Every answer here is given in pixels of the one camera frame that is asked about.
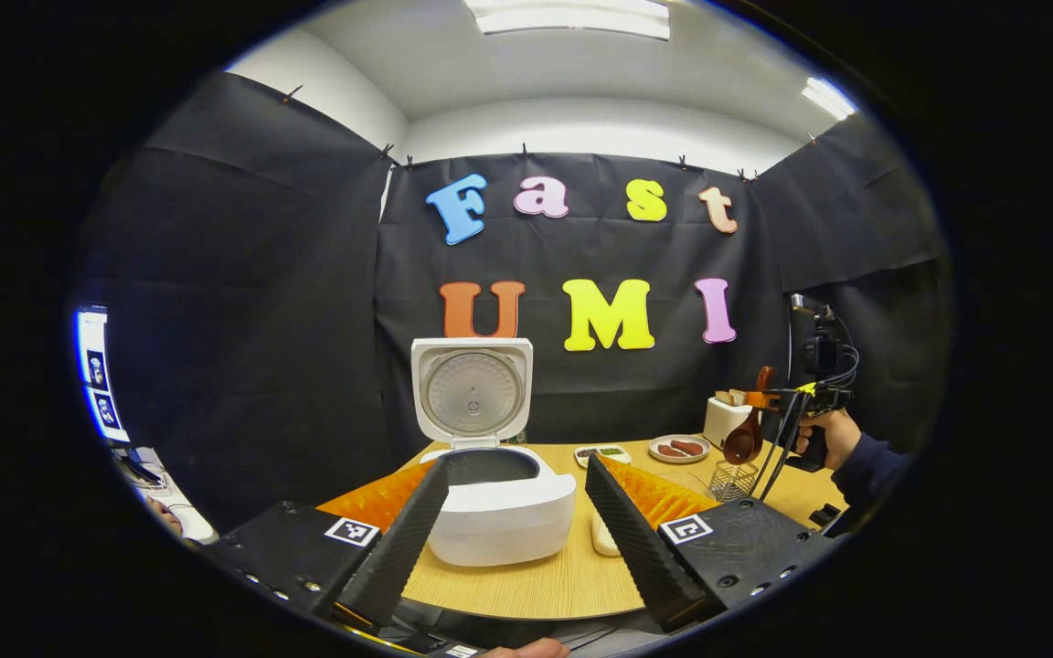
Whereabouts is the white rice cooker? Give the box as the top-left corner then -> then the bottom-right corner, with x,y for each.
410,337 -> 578,568

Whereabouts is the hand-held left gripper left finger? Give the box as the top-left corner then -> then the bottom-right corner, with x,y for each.
202,457 -> 450,633

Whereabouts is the large ceiling light panel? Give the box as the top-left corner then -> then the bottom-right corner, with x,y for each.
464,0 -> 672,41

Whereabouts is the white divided side dish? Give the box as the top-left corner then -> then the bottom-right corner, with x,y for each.
575,444 -> 632,469

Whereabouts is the wire mesh chopstick holder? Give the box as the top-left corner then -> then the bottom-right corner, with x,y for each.
707,460 -> 759,504

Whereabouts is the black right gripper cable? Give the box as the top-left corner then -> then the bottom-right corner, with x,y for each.
758,388 -> 815,502

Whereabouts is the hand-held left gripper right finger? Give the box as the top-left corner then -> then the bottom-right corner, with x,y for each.
584,453 -> 843,633

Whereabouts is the white round plate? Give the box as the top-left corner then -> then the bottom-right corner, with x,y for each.
648,434 -> 712,465

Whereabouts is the computer monitor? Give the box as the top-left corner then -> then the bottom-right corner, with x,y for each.
77,309 -> 132,446

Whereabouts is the cream rice container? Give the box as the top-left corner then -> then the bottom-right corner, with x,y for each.
590,512 -> 623,557

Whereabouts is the small ceiling light panel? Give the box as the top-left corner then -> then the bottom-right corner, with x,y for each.
801,77 -> 856,120

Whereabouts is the white side desk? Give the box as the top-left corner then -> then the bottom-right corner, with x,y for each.
115,446 -> 217,545

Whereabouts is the black backdrop cloth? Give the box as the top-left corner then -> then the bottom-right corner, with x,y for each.
69,73 -> 952,531

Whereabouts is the white toaster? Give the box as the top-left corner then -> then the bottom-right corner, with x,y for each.
703,388 -> 756,449

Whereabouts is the brown wooden spoon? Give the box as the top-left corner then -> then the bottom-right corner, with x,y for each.
723,366 -> 776,465

